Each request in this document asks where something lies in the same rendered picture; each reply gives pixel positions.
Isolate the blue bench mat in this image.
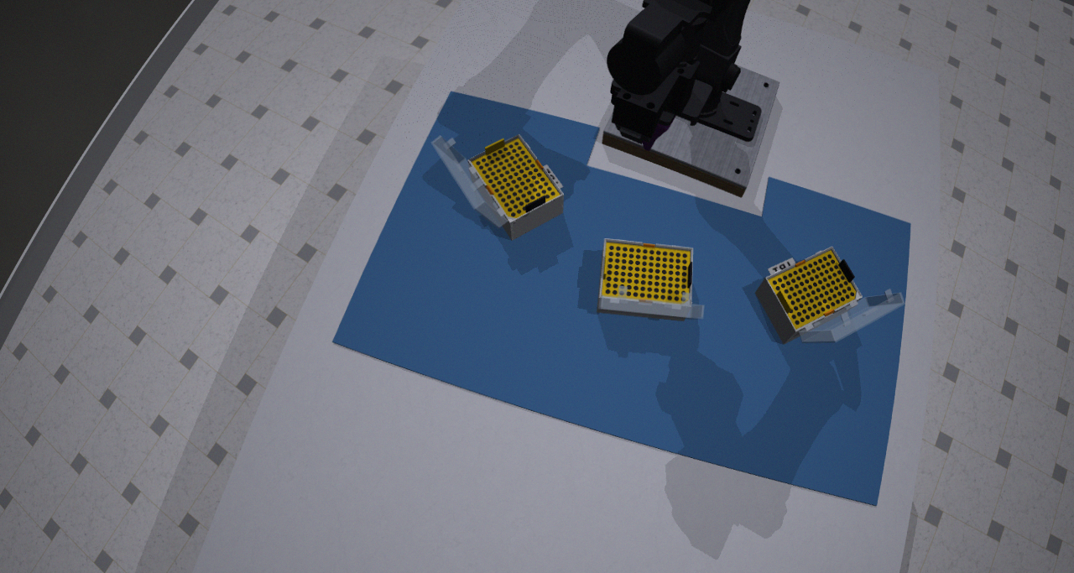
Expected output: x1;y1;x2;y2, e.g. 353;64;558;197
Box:
333;91;911;506

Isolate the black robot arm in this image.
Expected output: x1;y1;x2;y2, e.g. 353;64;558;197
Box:
607;0;761;144

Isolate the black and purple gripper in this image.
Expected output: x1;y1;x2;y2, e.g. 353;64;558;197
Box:
610;56;712;151

